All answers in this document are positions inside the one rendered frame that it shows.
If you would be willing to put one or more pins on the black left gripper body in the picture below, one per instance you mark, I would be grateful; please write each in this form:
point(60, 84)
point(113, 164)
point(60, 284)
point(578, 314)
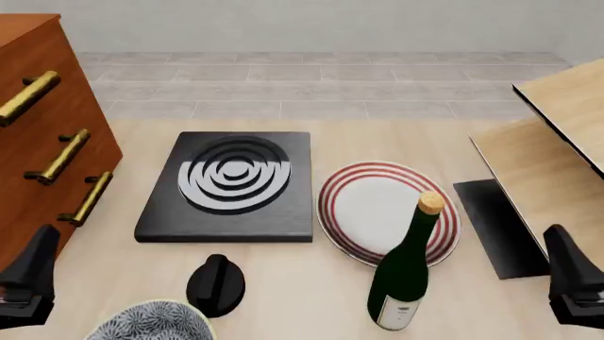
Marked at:
point(23, 311)

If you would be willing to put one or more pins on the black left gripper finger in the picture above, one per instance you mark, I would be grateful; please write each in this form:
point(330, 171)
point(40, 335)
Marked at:
point(38, 262)

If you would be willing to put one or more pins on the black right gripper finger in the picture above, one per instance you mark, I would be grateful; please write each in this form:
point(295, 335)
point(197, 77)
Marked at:
point(573, 265)

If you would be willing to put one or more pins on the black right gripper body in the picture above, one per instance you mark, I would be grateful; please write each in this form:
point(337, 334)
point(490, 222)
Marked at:
point(580, 313)

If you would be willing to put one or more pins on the patterned grey bowl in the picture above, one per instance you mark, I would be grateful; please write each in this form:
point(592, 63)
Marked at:
point(151, 322)

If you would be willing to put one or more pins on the wooden cabinet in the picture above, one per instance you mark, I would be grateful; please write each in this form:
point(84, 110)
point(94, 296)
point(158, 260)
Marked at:
point(42, 117)

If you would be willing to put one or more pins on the pale wood rack, black base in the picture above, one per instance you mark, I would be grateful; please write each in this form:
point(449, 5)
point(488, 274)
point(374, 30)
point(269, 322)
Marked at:
point(533, 166)

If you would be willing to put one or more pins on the dark green corked bottle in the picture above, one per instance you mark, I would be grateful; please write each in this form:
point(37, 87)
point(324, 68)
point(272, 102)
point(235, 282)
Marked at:
point(401, 276)

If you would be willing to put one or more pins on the round black stove knob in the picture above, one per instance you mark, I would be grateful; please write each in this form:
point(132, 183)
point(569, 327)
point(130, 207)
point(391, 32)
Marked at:
point(214, 287)

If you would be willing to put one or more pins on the flat black stove plate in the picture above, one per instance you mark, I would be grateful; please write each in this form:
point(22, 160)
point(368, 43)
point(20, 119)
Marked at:
point(226, 219)

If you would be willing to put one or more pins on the white plate with red rings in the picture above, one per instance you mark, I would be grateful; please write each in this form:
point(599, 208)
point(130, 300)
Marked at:
point(373, 209)

